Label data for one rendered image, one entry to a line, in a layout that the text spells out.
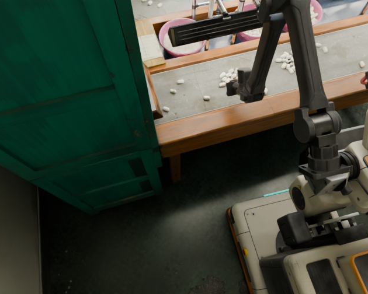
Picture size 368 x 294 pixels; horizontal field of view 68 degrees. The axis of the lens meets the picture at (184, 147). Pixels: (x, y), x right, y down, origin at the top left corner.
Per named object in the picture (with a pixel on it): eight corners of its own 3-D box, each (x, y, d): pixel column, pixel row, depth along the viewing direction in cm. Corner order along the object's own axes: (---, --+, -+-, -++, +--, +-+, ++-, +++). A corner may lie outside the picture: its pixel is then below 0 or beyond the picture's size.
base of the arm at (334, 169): (314, 180, 75) (354, 170, 76) (312, 152, 73) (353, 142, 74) (297, 170, 83) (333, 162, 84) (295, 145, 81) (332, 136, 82)
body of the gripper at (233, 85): (225, 82, 127) (231, 85, 120) (245, 77, 128) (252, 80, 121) (226, 95, 130) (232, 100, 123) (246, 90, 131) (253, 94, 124)
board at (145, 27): (165, 64, 146) (165, 62, 145) (138, 70, 144) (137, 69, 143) (150, 20, 158) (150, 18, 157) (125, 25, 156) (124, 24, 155)
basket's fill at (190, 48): (207, 56, 158) (207, 49, 153) (169, 65, 156) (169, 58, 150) (195, 28, 167) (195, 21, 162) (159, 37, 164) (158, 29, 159)
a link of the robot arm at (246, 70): (244, 102, 112) (263, 98, 113) (243, 74, 107) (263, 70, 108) (232, 95, 122) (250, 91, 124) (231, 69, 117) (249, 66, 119)
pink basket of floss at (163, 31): (213, 41, 164) (215, 29, 155) (190, 72, 155) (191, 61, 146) (175, 24, 169) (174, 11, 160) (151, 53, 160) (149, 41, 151)
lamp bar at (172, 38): (307, 17, 122) (314, 3, 115) (172, 48, 115) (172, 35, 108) (299, 5, 125) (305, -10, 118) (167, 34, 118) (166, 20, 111)
